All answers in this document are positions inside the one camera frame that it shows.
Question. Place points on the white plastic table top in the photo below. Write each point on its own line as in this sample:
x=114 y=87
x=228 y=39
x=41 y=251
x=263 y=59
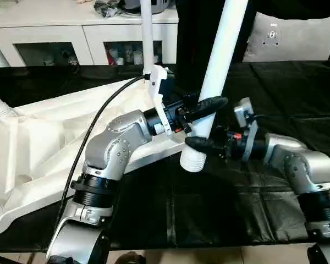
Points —
x=57 y=132

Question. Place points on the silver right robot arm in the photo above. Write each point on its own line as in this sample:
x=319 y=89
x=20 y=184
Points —
x=305 y=170

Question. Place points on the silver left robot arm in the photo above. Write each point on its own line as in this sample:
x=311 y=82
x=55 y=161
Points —
x=112 y=143

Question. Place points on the black cabinet with gold label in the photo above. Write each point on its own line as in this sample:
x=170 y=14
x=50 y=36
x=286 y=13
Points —
x=192 y=33

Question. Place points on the black table mat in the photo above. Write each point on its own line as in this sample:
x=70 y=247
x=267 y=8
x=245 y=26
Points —
x=291 y=96

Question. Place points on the red bottle in cabinet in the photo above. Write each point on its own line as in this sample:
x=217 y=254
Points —
x=110 y=57

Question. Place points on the white pillow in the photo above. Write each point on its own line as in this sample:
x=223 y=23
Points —
x=291 y=41

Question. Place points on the white glass-door cabinet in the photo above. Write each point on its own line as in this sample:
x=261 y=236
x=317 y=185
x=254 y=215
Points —
x=57 y=33

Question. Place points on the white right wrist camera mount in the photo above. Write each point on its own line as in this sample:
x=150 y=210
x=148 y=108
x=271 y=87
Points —
x=244 y=110

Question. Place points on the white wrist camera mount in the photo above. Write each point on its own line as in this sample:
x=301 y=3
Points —
x=156 y=82
x=244 y=110

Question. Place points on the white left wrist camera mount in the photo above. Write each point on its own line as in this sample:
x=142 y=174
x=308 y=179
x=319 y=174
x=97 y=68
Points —
x=156 y=82

